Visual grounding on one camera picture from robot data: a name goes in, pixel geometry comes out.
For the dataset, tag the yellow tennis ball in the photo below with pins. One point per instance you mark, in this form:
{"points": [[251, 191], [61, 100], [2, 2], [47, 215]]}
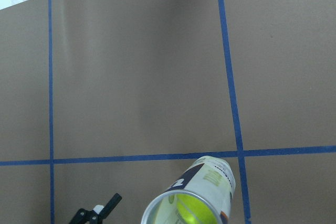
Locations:
{"points": [[193, 210]]}

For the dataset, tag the white tennis ball can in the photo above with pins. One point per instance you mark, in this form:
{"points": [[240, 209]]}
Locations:
{"points": [[209, 179]]}

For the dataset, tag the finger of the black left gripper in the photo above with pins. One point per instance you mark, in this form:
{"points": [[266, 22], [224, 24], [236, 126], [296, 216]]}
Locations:
{"points": [[98, 214]]}

